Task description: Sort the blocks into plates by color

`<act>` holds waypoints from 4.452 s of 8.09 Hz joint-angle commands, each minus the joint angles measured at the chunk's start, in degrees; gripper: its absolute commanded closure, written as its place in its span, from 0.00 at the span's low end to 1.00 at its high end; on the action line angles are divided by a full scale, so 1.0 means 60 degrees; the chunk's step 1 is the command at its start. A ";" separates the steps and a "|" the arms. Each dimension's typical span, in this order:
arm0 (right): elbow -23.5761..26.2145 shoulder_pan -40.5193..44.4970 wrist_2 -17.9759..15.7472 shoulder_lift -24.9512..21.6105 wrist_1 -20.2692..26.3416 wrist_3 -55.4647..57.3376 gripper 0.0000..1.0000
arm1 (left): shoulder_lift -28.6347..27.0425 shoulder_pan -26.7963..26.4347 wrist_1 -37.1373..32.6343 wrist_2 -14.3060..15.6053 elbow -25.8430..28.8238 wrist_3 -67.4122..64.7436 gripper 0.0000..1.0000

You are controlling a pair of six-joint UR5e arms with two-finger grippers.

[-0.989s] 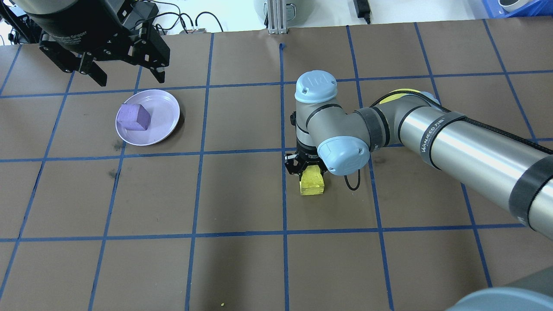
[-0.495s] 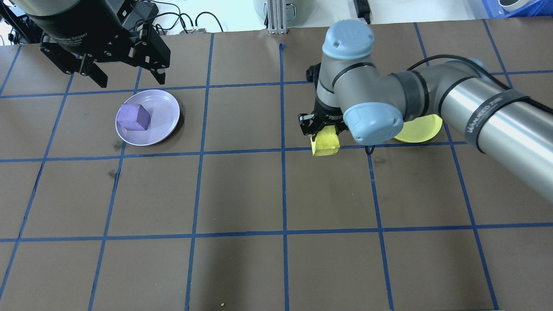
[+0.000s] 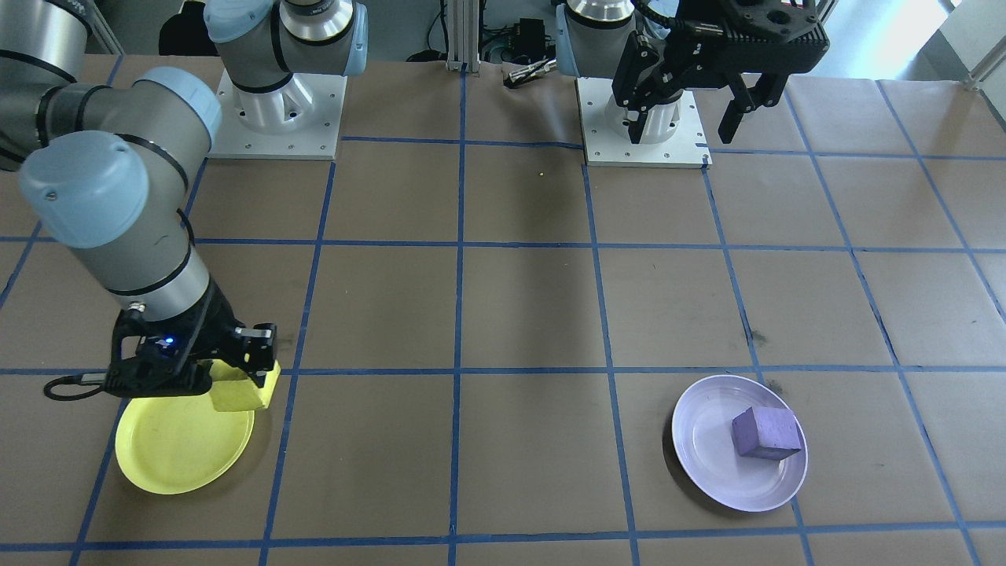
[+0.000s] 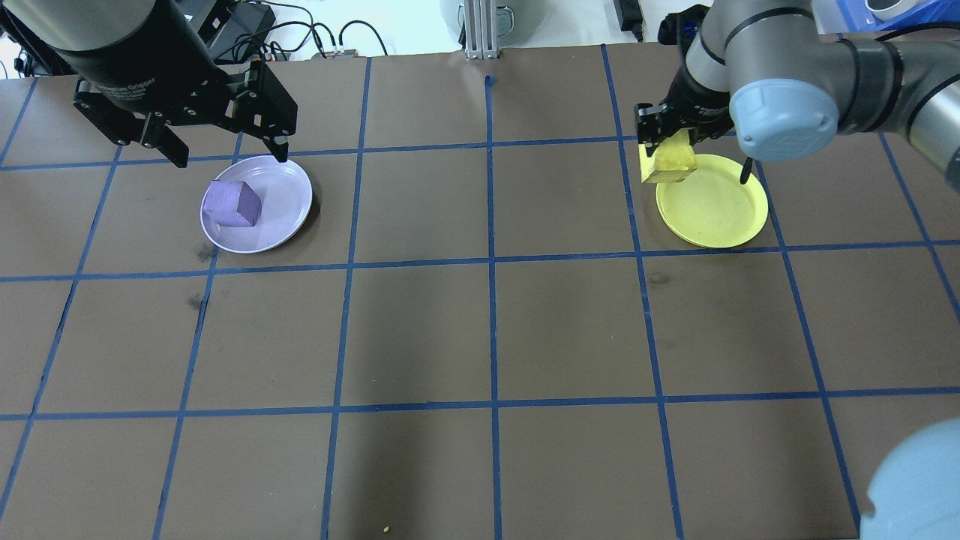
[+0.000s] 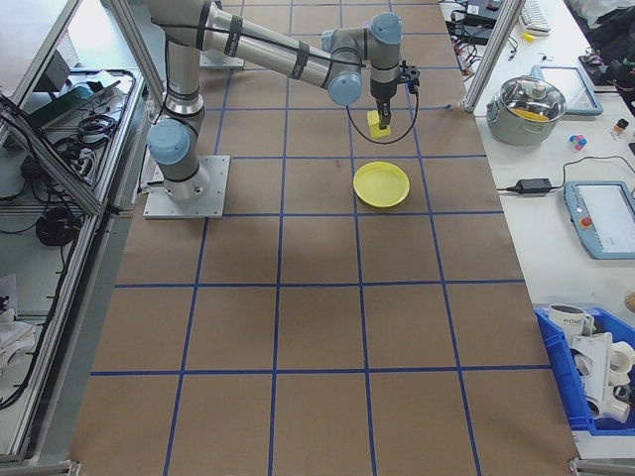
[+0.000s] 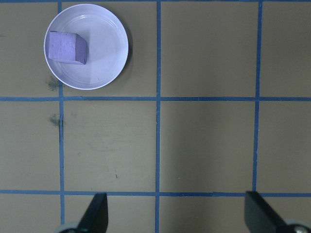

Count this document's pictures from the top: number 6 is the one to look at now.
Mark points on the purple block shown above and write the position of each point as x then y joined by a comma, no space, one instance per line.
62,47

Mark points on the purple plate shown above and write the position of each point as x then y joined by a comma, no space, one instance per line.
97,48

